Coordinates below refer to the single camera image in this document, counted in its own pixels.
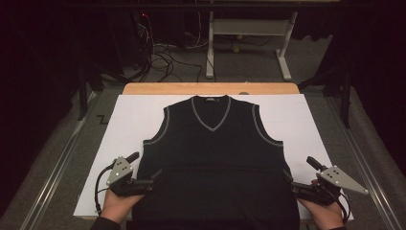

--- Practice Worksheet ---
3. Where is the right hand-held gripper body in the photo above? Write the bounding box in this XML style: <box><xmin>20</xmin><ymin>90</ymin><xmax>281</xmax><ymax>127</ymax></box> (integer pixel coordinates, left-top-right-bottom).
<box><xmin>291</xmin><ymin>164</ymin><xmax>370</xmax><ymax>207</ymax></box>

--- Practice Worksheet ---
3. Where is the hand-held gripper black cable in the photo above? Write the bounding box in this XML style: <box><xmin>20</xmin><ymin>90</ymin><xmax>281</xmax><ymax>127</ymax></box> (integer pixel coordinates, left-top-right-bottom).
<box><xmin>94</xmin><ymin>164</ymin><xmax>115</xmax><ymax>216</ymax></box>
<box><xmin>331</xmin><ymin>188</ymin><xmax>351</xmax><ymax>224</ymax></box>

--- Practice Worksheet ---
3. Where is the white board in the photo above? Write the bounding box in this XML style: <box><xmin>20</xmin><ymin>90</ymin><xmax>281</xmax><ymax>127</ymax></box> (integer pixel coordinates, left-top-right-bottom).
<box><xmin>73</xmin><ymin>93</ymin><xmax>355</xmax><ymax>221</ymax></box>

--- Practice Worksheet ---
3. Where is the right hand-held gripper black cable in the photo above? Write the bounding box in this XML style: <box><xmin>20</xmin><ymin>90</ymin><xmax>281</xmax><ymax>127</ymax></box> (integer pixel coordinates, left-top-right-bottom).
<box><xmin>331</xmin><ymin>188</ymin><xmax>351</xmax><ymax>224</ymax></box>

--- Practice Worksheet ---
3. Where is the black metal stand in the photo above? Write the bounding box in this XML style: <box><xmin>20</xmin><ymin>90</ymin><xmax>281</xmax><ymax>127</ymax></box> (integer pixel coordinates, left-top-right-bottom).
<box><xmin>298</xmin><ymin>61</ymin><xmax>352</xmax><ymax>129</ymax></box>
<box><xmin>76</xmin><ymin>61</ymin><xmax>128</xmax><ymax>122</ymax></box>

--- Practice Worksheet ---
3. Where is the metal floor rail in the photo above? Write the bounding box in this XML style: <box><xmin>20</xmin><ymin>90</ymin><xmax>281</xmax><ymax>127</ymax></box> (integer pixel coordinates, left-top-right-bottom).
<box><xmin>18</xmin><ymin>90</ymin><xmax>99</xmax><ymax>230</ymax></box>
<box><xmin>325</xmin><ymin>95</ymin><xmax>405</xmax><ymax>230</ymax></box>

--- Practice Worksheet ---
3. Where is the person's right hand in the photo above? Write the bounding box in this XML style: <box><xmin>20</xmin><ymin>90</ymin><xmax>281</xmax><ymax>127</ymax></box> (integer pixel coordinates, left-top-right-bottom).
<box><xmin>296</xmin><ymin>179</ymin><xmax>346</xmax><ymax>230</ymax></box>

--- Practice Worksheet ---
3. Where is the white metal desk frame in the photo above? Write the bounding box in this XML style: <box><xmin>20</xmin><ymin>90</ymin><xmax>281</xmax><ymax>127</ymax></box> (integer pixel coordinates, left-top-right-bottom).
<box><xmin>205</xmin><ymin>11</ymin><xmax>300</xmax><ymax>82</ymax></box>

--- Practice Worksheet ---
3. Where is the left hand-held gripper black cable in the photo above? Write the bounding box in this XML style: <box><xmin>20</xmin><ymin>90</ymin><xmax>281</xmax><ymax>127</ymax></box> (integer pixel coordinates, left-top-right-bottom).
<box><xmin>94</xmin><ymin>164</ymin><xmax>115</xmax><ymax>216</ymax></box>

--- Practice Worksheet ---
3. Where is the person's left hand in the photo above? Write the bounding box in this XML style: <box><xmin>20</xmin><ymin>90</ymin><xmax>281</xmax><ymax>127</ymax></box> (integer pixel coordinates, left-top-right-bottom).
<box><xmin>100</xmin><ymin>189</ymin><xmax>146</xmax><ymax>224</ymax></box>

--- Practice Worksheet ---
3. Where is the dark equipment box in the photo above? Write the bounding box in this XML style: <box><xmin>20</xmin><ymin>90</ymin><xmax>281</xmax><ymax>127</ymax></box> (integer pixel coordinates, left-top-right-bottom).
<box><xmin>108</xmin><ymin>12</ymin><xmax>151</xmax><ymax>70</ymax></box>

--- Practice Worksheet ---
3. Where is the black knit sweater vest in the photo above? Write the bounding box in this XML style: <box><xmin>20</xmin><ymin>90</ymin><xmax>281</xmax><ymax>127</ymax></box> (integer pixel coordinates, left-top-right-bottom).
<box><xmin>125</xmin><ymin>94</ymin><xmax>302</xmax><ymax>230</ymax></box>

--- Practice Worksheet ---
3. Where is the tangle of floor cables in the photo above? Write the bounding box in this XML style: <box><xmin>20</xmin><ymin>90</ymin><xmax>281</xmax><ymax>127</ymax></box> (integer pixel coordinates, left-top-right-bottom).
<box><xmin>137</xmin><ymin>12</ymin><xmax>205</xmax><ymax>84</ymax></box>

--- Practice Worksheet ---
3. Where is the wooden table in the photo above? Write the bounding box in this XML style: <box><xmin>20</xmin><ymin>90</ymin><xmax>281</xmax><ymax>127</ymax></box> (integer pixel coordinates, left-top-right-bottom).
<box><xmin>80</xmin><ymin>81</ymin><xmax>347</xmax><ymax>225</ymax></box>

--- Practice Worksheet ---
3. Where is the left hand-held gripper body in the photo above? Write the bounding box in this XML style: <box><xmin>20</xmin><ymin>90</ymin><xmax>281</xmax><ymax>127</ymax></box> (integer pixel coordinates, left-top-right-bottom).
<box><xmin>105</xmin><ymin>155</ymin><xmax>154</xmax><ymax>197</ymax></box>

